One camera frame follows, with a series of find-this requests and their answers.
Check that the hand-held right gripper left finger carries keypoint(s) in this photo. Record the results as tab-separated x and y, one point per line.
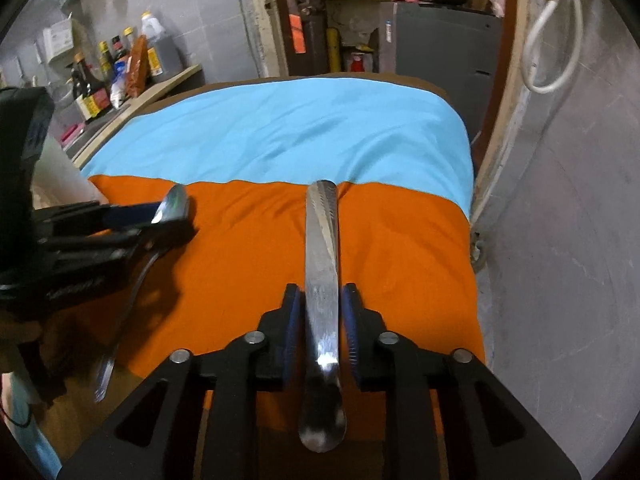
294	340

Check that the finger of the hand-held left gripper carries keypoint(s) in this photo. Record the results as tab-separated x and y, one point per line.
125	216
165	240

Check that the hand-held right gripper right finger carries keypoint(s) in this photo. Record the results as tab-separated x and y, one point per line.
348	340

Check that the large steel spoon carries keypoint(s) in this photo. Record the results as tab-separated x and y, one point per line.
172	205

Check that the translucent white cup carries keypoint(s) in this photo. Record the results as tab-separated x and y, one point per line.
60	175

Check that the steel table knife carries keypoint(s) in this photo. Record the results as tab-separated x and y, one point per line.
322	260

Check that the pink plastic item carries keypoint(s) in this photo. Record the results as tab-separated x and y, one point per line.
73	133

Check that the orange cloth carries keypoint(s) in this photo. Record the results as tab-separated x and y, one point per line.
240	260

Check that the dark sauce bottle red label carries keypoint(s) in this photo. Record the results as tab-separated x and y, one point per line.
92	100

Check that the blue and white packet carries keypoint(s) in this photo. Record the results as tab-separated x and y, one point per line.
120	85

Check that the orange-brown snack bag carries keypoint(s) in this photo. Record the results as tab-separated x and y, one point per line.
137	67

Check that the dark bottle yellow cap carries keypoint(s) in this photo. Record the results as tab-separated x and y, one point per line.
106	62

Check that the dark bottle black cap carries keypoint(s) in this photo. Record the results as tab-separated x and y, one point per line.
119	50

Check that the light blue cloth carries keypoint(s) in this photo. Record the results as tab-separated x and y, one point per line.
300	130

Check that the small bottle yellow cap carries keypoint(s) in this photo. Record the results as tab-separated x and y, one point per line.
129	37

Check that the light blue garment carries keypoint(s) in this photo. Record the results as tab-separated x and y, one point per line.
35	430

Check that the orange door sticker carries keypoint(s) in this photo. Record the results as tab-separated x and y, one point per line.
297	34

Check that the yellow tube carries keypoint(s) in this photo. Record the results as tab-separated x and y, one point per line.
333	50

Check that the red and white bag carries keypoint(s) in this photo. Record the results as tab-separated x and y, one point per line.
361	62

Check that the grey metal cabinet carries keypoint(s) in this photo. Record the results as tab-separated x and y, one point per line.
440	60

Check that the white wall box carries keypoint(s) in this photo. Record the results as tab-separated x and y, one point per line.
58	40

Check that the wooden door frame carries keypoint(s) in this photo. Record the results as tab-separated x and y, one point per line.
505	110

